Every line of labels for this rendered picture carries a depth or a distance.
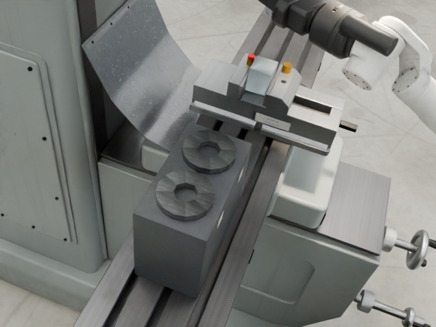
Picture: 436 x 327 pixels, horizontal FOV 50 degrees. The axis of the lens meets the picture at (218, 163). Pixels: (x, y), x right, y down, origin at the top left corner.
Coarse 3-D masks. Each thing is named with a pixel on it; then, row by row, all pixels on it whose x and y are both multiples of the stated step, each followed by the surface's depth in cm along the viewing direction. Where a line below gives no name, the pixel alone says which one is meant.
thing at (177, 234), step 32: (192, 128) 81; (192, 160) 74; (224, 160) 75; (160, 192) 69; (192, 192) 72; (224, 192) 72; (160, 224) 67; (192, 224) 68; (224, 224) 81; (160, 256) 74; (192, 256) 70; (192, 288) 77
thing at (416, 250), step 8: (384, 232) 129; (392, 232) 128; (416, 232) 132; (424, 232) 126; (384, 240) 127; (392, 240) 127; (400, 240) 129; (416, 240) 132; (424, 240) 124; (432, 240) 125; (384, 248) 128; (392, 248) 127; (408, 248) 128; (416, 248) 128; (424, 248) 123; (408, 256) 132; (416, 256) 124; (424, 256) 123; (408, 264) 129; (416, 264) 125; (424, 264) 131
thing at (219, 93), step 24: (216, 72) 112; (240, 72) 106; (216, 96) 108; (240, 96) 105; (264, 96) 108; (312, 96) 110; (240, 120) 109; (264, 120) 108; (288, 120) 105; (312, 120) 104; (336, 120) 105; (312, 144) 107
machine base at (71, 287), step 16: (0, 240) 165; (0, 256) 164; (16, 256) 162; (32, 256) 162; (0, 272) 170; (16, 272) 165; (32, 272) 163; (48, 272) 161; (64, 272) 160; (80, 272) 160; (96, 272) 161; (32, 288) 169; (48, 288) 164; (64, 288) 162; (80, 288) 160; (64, 304) 169; (80, 304) 164; (240, 320) 156; (256, 320) 156
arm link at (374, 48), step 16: (352, 16) 79; (336, 32) 82; (352, 32) 79; (368, 32) 77; (384, 32) 76; (336, 48) 83; (352, 48) 81; (368, 48) 80; (384, 48) 76; (400, 48) 80; (352, 64) 81; (368, 64) 80; (384, 64) 80; (352, 80) 85; (368, 80) 80
